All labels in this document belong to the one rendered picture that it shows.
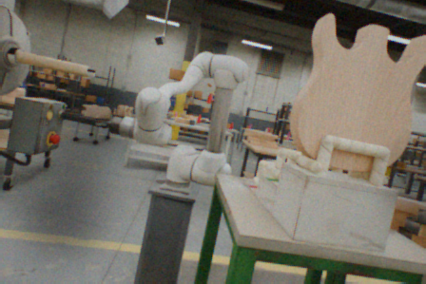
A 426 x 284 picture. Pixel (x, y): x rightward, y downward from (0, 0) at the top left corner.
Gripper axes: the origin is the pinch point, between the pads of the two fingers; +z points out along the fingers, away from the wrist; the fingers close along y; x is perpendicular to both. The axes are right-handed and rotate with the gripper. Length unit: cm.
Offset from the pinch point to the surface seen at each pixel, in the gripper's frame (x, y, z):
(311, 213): -6, -51, -83
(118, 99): -14, 1068, 276
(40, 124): -3.4, -12.2, 4.6
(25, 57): 18.1, -33.0, 0.1
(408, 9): 316, 394, -465
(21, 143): -11.4, -12.4, 9.5
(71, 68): 17.8, -33.0, -12.0
